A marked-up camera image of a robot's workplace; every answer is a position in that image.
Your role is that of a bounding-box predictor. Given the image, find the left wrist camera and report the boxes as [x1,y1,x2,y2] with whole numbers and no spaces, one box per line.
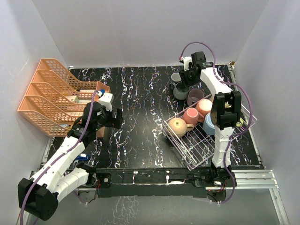
[98,92,114,112]

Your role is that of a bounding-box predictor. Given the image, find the pink mug cream inside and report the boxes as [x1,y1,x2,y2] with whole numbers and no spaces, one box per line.
[182,107,205,126]

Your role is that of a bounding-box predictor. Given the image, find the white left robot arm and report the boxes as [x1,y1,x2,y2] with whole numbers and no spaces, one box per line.
[17,102,123,224]

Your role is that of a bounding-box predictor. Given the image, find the yellow green mug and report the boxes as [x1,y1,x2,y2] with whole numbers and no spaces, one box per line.
[236,117,245,128]

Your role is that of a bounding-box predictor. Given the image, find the green white box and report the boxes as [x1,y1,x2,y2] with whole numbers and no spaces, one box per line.
[65,95,79,104]

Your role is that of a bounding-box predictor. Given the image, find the orange plastic file organizer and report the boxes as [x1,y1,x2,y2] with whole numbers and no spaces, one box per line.
[18,59,110,137]

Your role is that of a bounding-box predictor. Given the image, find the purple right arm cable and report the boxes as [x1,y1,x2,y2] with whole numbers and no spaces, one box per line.
[180,42,254,204]

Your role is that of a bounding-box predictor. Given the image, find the small white grey mug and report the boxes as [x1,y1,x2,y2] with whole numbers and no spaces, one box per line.
[171,73,181,83]

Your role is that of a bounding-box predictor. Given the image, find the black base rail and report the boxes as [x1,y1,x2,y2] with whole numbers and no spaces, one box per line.
[70,167,237,199]

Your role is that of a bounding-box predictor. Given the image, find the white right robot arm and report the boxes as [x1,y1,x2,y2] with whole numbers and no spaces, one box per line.
[179,52,241,186]

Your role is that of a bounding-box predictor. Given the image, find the light blue mug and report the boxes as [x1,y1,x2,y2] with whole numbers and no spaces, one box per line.
[202,112,215,135]

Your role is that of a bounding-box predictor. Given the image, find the aluminium frame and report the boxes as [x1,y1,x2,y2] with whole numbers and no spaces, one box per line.
[64,169,287,224]

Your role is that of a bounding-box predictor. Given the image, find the white wire dish rack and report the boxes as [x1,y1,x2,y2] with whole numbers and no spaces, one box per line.
[163,110,259,171]

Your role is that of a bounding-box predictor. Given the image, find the mauve purple mug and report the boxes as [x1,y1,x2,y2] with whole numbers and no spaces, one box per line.
[187,89,204,106]

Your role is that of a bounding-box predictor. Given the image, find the grey green mug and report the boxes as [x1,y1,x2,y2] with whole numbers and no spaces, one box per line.
[168,82,191,100]

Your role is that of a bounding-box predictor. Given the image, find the brown ceramic mug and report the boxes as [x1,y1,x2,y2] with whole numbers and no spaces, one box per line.
[167,118,194,138]

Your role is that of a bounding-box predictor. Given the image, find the salmon pink speckled mug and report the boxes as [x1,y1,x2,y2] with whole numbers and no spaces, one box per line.
[196,98,212,117]

